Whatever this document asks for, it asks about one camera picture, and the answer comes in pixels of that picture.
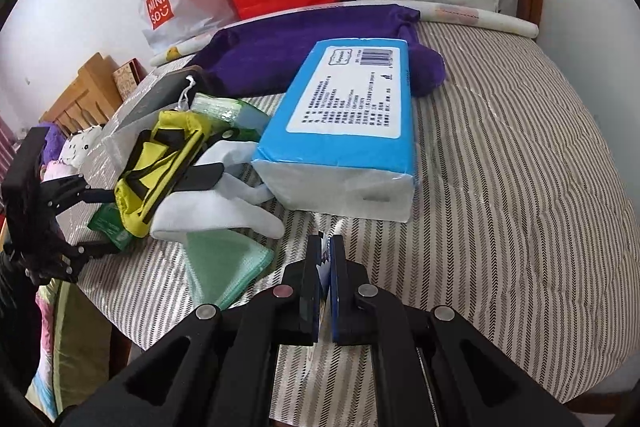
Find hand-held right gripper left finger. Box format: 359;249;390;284
60;234;326;427

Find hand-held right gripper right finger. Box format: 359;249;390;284
330;234;586;427

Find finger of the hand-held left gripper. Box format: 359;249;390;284
42;164;226;212
30;239;123;285

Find small green white packet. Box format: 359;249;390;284
87;202;133;254

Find yellow pouch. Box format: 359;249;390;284
114;109;213;239

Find mint green cloth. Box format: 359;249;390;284
182;232;275;310

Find white sock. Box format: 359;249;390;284
192;141;276;208
150;177;287;242

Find large green tissue pack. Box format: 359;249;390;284
192;92;272;142

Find blue tissue pack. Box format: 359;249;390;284
250;38;418;224

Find person's left forearm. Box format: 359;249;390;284
0;252;41;408

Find pink clothes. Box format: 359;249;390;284
42;159;72;182

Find white dotted pillow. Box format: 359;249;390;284
57;127;104;168

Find red striped curtain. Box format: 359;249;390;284
0;117;17;168

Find purple fluffy toy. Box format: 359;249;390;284
39;122;67;158

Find green floral quilt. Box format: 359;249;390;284
27;279;115;423

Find light wooden headboard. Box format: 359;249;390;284
52;52;126;138

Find patterned brown box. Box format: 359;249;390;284
112;59;148;100

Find dark green box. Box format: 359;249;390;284
117;66;211;132

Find purple towel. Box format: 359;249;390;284
190;4;446;98

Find rolled floral mat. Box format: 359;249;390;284
149;0;540;68

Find white string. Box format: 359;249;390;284
177;76;195;112

